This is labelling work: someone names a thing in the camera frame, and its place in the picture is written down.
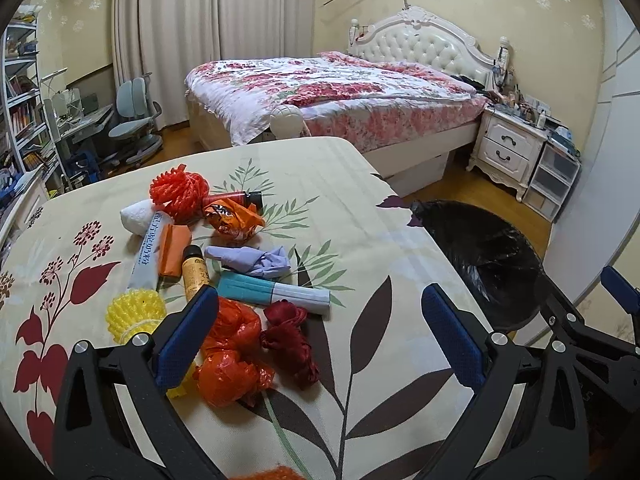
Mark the white nightstand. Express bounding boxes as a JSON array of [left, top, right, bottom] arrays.
[[466, 105, 549, 201]]

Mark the pink floral bed sheet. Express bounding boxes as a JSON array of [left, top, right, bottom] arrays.
[[300, 51, 489, 154]]

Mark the grey blue office chair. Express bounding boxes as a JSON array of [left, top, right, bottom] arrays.
[[107, 73, 164, 166]]

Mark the white wardrobe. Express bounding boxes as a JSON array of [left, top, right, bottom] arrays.
[[542, 0, 640, 341]]

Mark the floral tablecloth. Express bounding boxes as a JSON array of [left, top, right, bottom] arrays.
[[0, 136, 501, 480]]

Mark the purple plastic glove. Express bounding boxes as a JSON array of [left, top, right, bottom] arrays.
[[204, 244, 291, 279]]

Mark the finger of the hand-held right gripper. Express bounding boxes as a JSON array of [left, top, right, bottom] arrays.
[[602, 266, 640, 317], [537, 280, 601, 346]]

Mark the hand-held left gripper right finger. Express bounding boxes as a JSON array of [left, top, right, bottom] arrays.
[[421, 283, 589, 480]]

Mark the small orange box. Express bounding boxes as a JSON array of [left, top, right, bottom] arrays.
[[158, 223, 194, 281]]

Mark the white paper ball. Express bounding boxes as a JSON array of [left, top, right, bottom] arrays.
[[120, 198, 162, 235]]

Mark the amber bottle yellow label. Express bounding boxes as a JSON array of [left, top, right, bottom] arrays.
[[180, 244, 211, 307]]

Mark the red tube black cap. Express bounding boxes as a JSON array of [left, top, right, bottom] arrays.
[[202, 189, 264, 211]]

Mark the beige curtain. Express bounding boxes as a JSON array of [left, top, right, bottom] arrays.
[[112, 0, 316, 134]]

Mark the group of small bottles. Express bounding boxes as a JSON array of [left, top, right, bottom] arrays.
[[492, 77, 554, 129]]

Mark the orange foam fruit net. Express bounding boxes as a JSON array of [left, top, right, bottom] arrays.
[[148, 164, 211, 224]]

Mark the bin with black bag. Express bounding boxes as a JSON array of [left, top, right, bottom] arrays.
[[410, 199, 549, 334]]

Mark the clear plastic drawer unit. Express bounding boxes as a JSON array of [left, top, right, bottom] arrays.
[[522, 140, 582, 224]]

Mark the yellow foam fruit net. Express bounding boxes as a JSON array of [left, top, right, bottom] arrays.
[[106, 287, 198, 401]]

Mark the white tube packet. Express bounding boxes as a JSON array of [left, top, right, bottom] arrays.
[[127, 212, 169, 292]]

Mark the white bookshelf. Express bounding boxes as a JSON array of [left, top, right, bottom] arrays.
[[0, 9, 62, 202]]

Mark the grey study desk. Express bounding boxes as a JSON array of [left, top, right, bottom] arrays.
[[55, 104, 116, 162]]

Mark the orange plastic bag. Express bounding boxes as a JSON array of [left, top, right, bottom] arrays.
[[193, 297, 277, 409]]

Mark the person's orange fuzzy clothing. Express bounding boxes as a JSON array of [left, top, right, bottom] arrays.
[[244, 465, 307, 480]]

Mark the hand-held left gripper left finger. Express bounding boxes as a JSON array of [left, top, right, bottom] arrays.
[[52, 285, 220, 480]]

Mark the orange snack wrapper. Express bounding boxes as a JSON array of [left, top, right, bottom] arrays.
[[202, 199, 266, 241]]

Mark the white red floral quilt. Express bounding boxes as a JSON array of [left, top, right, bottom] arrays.
[[186, 56, 476, 146]]

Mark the dark clothing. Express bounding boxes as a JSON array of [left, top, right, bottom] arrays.
[[450, 74, 489, 92]]

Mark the white storage box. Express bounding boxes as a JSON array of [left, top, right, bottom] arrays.
[[390, 152, 451, 199]]

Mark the white tufted bed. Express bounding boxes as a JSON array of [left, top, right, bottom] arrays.
[[185, 6, 514, 199]]

